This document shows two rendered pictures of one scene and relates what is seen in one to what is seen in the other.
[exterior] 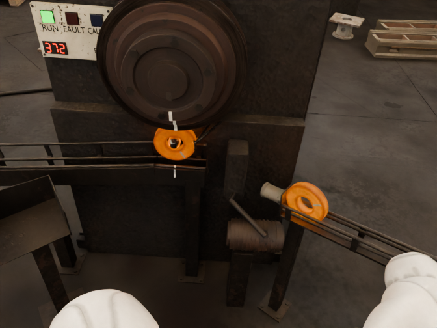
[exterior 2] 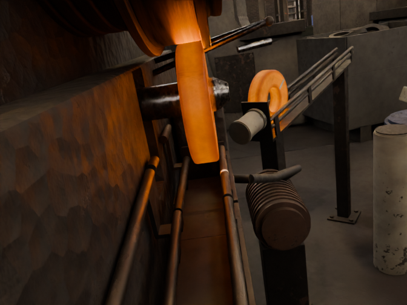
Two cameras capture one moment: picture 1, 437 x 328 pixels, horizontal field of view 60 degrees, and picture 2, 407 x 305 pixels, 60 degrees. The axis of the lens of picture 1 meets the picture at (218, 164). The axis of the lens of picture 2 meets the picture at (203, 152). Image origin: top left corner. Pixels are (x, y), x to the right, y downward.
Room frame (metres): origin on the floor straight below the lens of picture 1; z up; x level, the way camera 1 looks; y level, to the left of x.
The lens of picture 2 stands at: (1.09, 0.62, 0.90)
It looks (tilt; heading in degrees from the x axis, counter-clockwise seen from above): 18 degrees down; 274
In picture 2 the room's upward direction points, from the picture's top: 9 degrees counter-clockwise
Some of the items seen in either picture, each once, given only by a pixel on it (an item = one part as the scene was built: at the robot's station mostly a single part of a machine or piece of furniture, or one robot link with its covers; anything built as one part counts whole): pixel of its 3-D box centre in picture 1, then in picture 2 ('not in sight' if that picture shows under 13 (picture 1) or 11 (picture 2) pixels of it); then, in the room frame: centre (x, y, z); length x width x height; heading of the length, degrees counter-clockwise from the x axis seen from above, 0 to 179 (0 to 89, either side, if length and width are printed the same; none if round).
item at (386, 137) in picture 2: not in sight; (392, 201); (0.54, -0.48, 0.26); 0.12 x 0.12 x 0.52
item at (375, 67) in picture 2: not in sight; (370, 74); (-0.16, -2.29, 0.39); 1.03 x 0.83 x 0.77; 15
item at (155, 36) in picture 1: (169, 78); not in sight; (1.02, 0.17, 1.11); 0.28 x 0.06 x 0.28; 90
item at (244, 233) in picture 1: (249, 265); (281, 273); (0.98, -0.17, 0.27); 0.22 x 0.13 x 0.53; 90
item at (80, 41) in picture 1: (76, 32); not in sight; (1.22, 0.51, 1.15); 0.26 x 0.02 x 0.18; 90
